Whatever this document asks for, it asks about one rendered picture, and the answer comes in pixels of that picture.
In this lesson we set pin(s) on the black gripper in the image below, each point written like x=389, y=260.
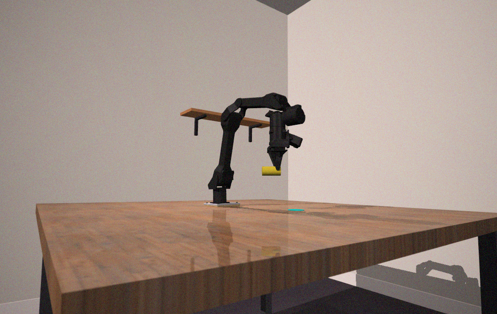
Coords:
x=277, y=143

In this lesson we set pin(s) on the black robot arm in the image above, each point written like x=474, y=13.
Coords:
x=230, y=122

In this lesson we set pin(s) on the yellow cylinder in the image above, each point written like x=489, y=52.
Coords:
x=270, y=171

